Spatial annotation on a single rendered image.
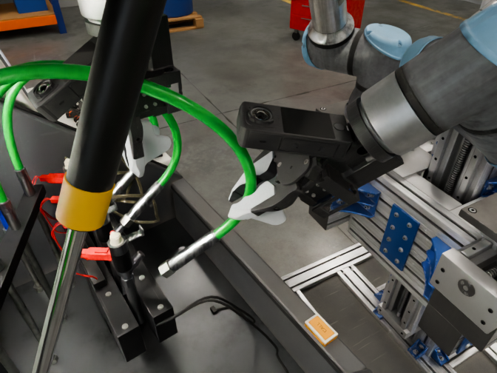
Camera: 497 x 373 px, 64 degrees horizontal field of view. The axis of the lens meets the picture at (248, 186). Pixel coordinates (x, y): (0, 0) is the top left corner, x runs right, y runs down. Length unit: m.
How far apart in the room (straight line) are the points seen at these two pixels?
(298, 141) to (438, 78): 0.13
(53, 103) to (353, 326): 1.40
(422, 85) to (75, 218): 0.31
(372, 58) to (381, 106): 0.67
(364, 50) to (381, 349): 1.06
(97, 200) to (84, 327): 0.78
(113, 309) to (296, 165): 0.44
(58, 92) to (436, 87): 0.37
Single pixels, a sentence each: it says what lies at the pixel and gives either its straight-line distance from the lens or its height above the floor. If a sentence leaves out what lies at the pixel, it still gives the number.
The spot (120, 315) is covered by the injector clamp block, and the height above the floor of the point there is 0.98.
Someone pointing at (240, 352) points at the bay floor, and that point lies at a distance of 0.84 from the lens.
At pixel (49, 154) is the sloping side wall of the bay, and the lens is 0.89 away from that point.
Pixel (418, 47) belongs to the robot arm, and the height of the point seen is 1.39.
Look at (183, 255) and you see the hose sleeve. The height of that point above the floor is 1.16.
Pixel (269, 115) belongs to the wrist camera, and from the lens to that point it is 0.40.
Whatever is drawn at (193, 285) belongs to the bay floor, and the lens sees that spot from 0.94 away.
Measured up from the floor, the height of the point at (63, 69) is 1.43.
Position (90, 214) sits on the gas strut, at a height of 1.46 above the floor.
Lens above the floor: 1.57
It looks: 38 degrees down
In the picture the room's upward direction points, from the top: straight up
